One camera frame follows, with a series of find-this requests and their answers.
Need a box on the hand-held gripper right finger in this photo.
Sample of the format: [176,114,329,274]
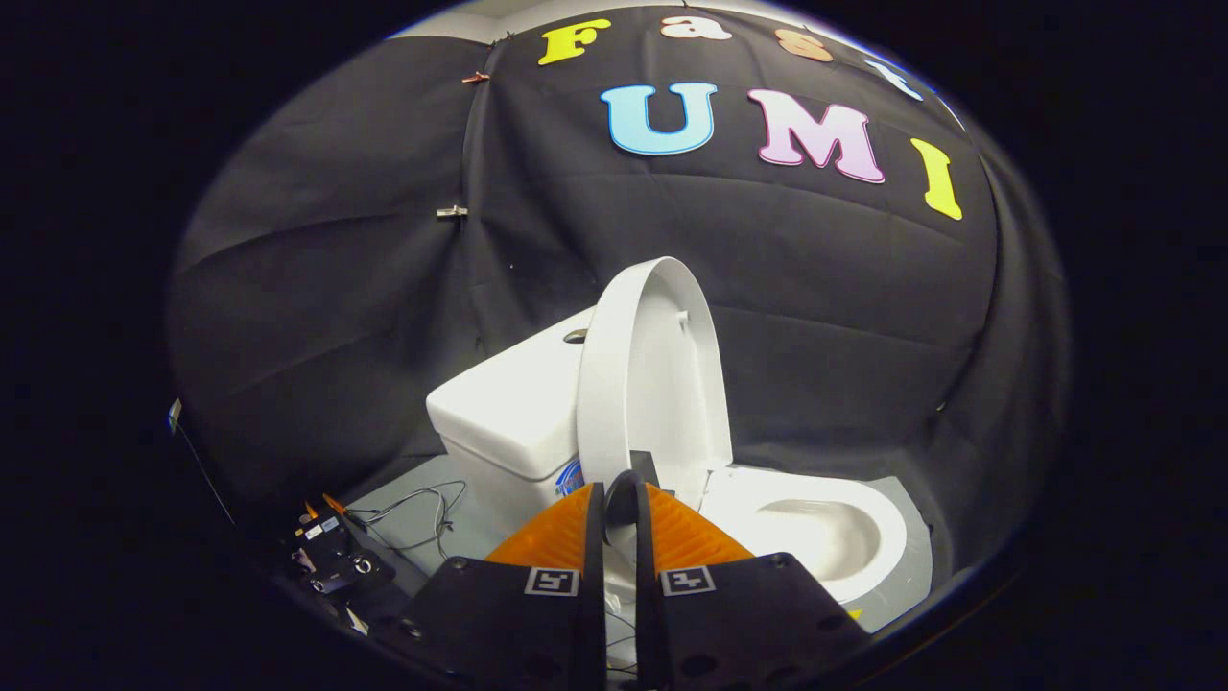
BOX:
[628,470,869,691]

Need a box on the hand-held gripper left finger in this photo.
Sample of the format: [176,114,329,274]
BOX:
[369,483,607,691]

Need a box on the round black lid tab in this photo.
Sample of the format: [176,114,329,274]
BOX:
[606,451,663,527]

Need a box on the white toilet lid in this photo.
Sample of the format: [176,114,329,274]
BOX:
[576,256,735,512]

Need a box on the white toilet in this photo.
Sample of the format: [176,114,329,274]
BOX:
[425,307,909,608]

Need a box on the black device with orange parts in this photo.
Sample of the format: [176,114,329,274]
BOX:
[288,494,396,596]

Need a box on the black backdrop cloth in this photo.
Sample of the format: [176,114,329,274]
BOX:
[165,5,1071,577]

